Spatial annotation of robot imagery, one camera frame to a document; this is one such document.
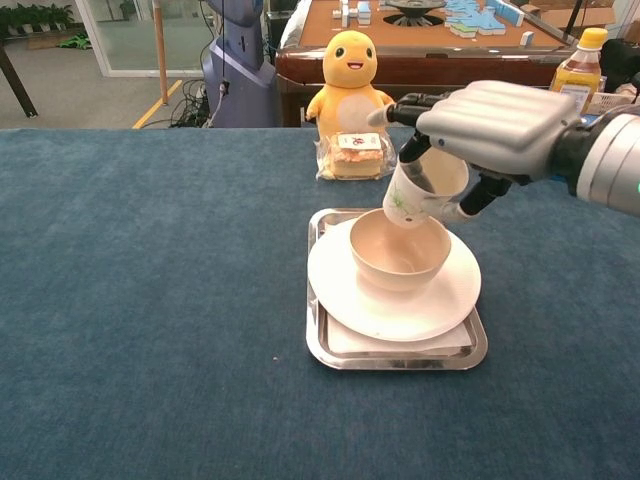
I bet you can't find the white round plate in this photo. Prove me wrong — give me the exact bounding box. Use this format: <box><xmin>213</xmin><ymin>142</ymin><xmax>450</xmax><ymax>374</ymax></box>
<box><xmin>307</xmin><ymin>217</ymin><xmax>483</xmax><ymax>343</ymax></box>

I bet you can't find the white mesh basket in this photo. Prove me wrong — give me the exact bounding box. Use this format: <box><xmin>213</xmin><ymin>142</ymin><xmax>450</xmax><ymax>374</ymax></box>
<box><xmin>584</xmin><ymin>91</ymin><xmax>640</xmax><ymax>117</ymax></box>

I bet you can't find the brown mahjong table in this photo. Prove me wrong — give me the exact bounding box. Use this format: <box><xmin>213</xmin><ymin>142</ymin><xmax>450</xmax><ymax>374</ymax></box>
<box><xmin>274</xmin><ymin>0</ymin><xmax>621</xmax><ymax>129</ymax></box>

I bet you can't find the pile of blue mahjong tiles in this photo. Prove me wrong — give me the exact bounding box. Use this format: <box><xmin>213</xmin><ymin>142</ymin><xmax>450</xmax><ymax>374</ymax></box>
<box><xmin>444</xmin><ymin>0</ymin><xmax>526</xmax><ymax>39</ymax></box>

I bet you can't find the black table leg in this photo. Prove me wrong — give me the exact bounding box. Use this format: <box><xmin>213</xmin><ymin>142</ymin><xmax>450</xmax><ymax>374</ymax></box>
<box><xmin>0</xmin><ymin>44</ymin><xmax>39</xmax><ymax>119</ymax></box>

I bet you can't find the row of green plants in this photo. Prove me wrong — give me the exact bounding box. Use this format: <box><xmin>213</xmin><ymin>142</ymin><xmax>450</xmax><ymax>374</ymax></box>
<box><xmin>0</xmin><ymin>3</ymin><xmax>76</xmax><ymax>36</ymax></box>

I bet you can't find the beige bowl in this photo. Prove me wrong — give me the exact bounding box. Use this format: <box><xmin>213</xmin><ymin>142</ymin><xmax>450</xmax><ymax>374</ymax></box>
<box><xmin>349</xmin><ymin>208</ymin><xmax>452</xmax><ymax>293</ymax></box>

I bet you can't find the steel rectangular tray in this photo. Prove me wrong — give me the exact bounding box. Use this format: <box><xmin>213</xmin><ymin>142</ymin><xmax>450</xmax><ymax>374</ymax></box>
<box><xmin>305</xmin><ymin>207</ymin><xmax>489</xmax><ymax>372</ymax></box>

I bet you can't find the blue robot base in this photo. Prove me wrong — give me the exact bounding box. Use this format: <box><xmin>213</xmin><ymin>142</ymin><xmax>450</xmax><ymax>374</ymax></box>
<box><xmin>202</xmin><ymin>0</ymin><xmax>278</xmax><ymax>129</ymax></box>

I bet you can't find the black fabric object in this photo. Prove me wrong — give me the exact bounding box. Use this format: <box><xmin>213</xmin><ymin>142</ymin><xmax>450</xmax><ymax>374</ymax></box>
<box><xmin>599</xmin><ymin>38</ymin><xmax>640</xmax><ymax>94</ymax></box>

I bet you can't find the yellow-capped tea bottle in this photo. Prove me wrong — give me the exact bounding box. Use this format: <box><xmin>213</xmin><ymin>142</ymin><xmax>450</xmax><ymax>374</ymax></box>
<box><xmin>549</xmin><ymin>27</ymin><xmax>609</xmax><ymax>116</ymax></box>

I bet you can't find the white paper cup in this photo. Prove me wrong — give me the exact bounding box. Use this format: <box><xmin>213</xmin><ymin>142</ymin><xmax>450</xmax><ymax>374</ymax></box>
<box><xmin>382</xmin><ymin>147</ymin><xmax>471</xmax><ymax>230</ymax></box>

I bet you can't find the black cable bundle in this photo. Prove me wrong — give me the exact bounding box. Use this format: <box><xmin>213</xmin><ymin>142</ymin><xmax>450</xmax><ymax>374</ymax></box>
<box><xmin>169</xmin><ymin>79</ymin><xmax>214</xmax><ymax>129</ymax></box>

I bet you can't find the yellow plush duck toy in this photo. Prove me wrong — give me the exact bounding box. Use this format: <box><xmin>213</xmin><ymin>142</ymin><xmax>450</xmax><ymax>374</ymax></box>
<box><xmin>305</xmin><ymin>29</ymin><xmax>397</xmax><ymax>139</ymax></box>

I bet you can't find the wooden pole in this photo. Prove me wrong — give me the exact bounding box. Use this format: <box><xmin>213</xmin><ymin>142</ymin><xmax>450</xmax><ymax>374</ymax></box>
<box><xmin>153</xmin><ymin>0</ymin><xmax>170</xmax><ymax>106</ymax></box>

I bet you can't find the blue table cloth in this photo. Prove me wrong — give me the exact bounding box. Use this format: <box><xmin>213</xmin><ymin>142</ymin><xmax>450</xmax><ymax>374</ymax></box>
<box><xmin>0</xmin><ymin>127</ymin><xmax>640</xmax><ymax>480</ymax></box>

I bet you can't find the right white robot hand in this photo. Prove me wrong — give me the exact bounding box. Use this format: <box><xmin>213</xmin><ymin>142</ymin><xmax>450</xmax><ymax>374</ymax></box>
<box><xmin>367</xmin><ymin>80</ymin><xmax>584</xmax><ymax>224</ymax></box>

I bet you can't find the black mahjong table hub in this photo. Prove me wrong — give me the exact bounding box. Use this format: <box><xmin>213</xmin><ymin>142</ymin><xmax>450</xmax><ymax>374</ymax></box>
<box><xmin>383</xmin><ymin>0</ymin><xmax>447</xmax><ymax>26</ymax></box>

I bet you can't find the wrapped cake in clear bag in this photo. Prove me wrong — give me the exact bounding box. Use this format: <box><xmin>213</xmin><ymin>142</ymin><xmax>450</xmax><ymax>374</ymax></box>
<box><xmin>313</xmin><ymin>132</ymin><xmax>398</xmax><ymax>181</ymax></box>

